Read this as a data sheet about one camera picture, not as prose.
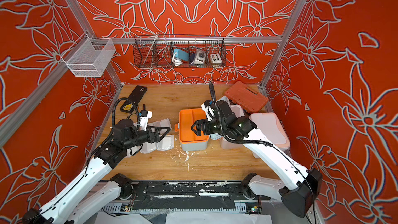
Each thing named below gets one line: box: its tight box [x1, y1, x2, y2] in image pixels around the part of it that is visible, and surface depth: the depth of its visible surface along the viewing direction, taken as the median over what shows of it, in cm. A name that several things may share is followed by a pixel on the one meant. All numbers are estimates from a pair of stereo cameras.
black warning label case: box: [119, 85, 148, 114], surface depth 116 cm
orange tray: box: [179, 108, 209, 144], surface depth 89 cm
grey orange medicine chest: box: [174, 108, 210, 152], surface depth 87 cm
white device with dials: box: [193, 49, 206, 64], surface depth 93 cm
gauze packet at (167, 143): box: [156, 134, 175, 151], surface depth 89 cm
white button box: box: [210, 53, 222, 64], surface depth 96 cm
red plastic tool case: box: [224, 80, 269, 114], surface depth 106 cm
